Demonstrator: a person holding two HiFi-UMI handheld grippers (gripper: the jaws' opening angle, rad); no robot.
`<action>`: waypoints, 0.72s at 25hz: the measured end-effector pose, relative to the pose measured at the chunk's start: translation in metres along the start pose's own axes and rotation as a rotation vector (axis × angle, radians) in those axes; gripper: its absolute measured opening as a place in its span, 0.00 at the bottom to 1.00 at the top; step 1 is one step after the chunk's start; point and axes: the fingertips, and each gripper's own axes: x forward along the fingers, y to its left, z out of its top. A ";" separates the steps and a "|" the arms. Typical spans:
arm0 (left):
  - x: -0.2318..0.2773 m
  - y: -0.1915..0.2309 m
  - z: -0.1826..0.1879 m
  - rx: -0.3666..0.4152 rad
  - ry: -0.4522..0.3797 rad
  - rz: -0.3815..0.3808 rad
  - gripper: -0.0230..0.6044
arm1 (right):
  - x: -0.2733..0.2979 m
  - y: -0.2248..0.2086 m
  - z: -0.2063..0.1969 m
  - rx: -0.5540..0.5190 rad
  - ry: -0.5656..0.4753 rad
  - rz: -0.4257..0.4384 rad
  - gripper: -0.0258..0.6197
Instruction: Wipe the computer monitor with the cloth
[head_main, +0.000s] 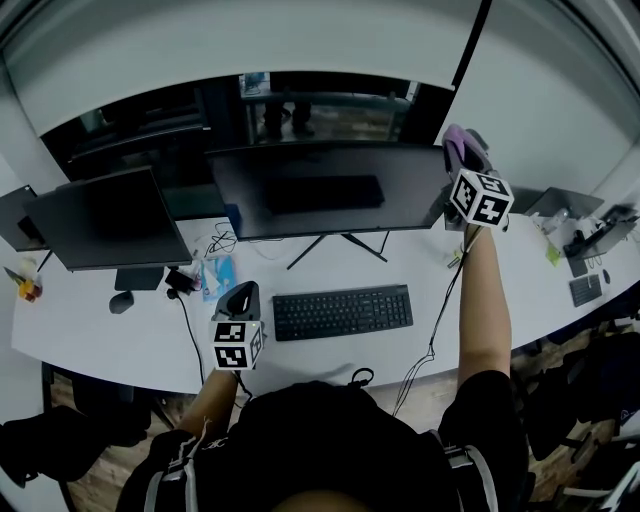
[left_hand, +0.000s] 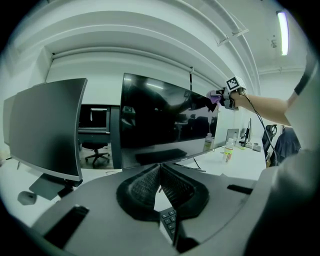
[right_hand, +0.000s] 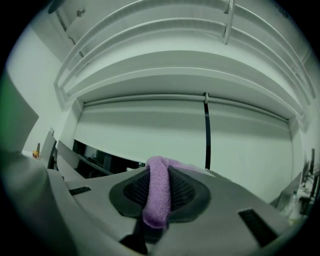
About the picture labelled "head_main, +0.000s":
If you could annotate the wide black monitor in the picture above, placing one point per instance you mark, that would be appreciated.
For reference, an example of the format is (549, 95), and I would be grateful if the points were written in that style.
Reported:
(325, 190)

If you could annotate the clear plastic cup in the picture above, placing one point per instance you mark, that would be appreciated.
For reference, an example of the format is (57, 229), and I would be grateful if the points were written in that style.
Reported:
(29, 265)

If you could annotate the black power adapter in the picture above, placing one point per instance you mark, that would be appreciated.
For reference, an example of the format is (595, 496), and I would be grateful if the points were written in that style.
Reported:
(182, 281)

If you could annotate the small black mouse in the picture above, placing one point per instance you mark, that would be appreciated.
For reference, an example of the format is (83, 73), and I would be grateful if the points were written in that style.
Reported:
(606, 276)

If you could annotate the left black monitor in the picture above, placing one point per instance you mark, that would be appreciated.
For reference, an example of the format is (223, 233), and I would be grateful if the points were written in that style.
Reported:
(110, 220)

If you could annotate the orange-lid jar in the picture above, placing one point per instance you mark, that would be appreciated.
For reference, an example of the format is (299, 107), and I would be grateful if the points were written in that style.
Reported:
(25, 291)
(36, 291)

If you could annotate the small black keyboard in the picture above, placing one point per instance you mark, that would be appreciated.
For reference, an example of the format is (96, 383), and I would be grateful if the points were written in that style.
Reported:
(586, 290)

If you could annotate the grey computer mouse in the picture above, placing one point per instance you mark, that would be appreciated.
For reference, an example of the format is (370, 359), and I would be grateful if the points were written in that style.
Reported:
(121, 302)

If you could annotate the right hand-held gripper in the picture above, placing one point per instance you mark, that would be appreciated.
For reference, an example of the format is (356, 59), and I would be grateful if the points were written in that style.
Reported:
(482, 200)

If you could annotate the person's right forearm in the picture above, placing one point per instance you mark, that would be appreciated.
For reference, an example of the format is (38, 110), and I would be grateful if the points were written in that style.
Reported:
(485, 310)

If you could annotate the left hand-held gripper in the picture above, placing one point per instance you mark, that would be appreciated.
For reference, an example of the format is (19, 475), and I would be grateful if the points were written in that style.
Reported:
(230, 345)

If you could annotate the purple cloth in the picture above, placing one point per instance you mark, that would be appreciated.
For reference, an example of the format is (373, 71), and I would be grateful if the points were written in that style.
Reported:
(457, 137)

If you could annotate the grey laptop lid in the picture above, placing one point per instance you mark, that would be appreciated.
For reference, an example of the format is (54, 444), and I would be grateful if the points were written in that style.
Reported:
(565, 200)

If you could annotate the blue tissue packet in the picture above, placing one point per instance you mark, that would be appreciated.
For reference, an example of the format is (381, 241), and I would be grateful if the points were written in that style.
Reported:
(219, 280)

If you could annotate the person's left forearm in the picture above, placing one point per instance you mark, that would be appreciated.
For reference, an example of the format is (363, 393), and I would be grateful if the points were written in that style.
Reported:
(210, 400)

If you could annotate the person's black clothing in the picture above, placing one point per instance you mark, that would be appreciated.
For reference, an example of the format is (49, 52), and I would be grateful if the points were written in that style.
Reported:
(320, 440)

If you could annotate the dark grey monitor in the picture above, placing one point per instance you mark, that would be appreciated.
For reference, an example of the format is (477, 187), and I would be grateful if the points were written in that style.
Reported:
(20, 220)

